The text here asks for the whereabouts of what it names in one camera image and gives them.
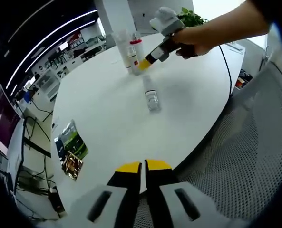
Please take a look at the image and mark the clear bottle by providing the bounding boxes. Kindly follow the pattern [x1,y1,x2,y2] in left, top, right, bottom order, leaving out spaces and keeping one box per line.
[142,75,161,112]
[127,45,143,76]

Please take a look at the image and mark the white papers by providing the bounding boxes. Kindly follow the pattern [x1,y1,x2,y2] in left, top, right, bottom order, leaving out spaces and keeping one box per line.
[227,42,246,55]

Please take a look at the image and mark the black floor box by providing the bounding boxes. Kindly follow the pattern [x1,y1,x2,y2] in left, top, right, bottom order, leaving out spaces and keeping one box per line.
[48,187,67,218]

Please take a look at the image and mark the red-capped white skincare bottle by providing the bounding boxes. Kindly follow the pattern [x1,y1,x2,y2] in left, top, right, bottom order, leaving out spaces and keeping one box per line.
[130,39,146,69]

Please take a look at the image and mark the green silver skincare sachet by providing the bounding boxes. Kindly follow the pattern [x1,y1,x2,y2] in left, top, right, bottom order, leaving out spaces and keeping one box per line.
[55,120,89,160]

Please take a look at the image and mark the person's right hand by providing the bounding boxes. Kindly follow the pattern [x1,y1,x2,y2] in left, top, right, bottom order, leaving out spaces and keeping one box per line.
[172,25,218,57]

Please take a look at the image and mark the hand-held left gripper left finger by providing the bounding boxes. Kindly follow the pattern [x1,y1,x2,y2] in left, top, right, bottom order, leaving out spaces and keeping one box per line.
[37,161,143,228]

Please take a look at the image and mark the gold foil skincare sachet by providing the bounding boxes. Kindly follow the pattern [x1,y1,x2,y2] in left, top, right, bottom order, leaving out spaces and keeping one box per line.
[61,152,84,181]

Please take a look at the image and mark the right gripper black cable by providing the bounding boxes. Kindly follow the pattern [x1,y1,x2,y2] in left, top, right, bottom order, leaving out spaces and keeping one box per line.
[217,44,233,96]

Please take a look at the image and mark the computer monitor purple screen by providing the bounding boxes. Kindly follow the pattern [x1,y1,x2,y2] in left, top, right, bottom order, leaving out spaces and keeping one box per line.
[0,85,22,155]

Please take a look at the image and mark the grey mesh office chair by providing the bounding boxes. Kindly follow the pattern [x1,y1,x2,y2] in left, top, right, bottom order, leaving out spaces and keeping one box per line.
[140,57,282,228]

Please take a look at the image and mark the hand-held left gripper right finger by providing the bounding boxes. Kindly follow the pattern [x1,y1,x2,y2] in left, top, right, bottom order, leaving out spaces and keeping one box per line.
[144,159,247,228]

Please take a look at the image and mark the green potted plant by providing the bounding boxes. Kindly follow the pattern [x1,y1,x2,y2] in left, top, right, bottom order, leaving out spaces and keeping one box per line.
[176,7,208,28]

